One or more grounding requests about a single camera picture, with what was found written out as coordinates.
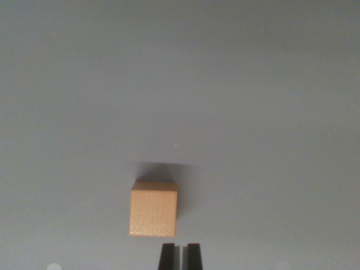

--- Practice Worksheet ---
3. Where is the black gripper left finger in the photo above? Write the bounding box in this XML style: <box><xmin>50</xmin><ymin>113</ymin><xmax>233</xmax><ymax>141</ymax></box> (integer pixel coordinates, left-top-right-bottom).
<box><xmin>158</xmin><ymin>243</ymin><xmax>182</xmax><ymax>270</ymax></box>

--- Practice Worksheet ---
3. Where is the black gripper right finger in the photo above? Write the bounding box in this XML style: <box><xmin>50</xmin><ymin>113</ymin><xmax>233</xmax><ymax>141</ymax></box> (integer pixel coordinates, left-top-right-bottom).
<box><xmin>181</xmin><ymin>243</ymin><xmax>204</xmax><ymax>270</ymax></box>

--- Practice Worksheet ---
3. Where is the light wooden cube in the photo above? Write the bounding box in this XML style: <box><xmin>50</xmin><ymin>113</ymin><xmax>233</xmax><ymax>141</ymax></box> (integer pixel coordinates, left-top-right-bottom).
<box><xmin>129</xmin><ymin>181</ymin><xmax>178</xmax><ymax>237</ymax></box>

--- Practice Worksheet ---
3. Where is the white plastic tray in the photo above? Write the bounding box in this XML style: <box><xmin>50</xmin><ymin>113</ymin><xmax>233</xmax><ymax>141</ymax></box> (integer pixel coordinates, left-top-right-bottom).
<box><xmin>0</xmin><ymin>0</ymin><xmax>360</xmax><ymax>270</ymax></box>

